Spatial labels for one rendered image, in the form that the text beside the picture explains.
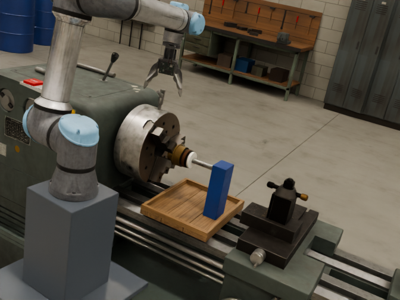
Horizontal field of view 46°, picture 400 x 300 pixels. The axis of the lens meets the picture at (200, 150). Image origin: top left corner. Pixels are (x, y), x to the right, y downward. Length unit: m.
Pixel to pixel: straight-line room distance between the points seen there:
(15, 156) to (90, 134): 0.81
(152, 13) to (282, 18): 7.09
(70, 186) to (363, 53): 6.62
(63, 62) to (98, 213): 0.47
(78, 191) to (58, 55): 0.41
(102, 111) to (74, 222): 0.57
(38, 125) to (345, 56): 6.64
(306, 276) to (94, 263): 0.70
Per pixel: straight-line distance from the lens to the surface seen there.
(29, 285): 1.71
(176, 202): 1.99
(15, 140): 2.14
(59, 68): 1.48
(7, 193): 2.29
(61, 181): 1.46
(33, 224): 1.57
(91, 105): 1.85
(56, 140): 1.44
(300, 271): 1.68
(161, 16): 1.53
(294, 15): 8.47
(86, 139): 1.40
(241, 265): 1.62
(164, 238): 1.92
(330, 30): 8.36
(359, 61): 7.73
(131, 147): 1.87
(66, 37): 1.47
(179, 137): 2.03
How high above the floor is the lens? 1.82
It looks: 21 degrees down
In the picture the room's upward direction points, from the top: 11 degrees clockwise
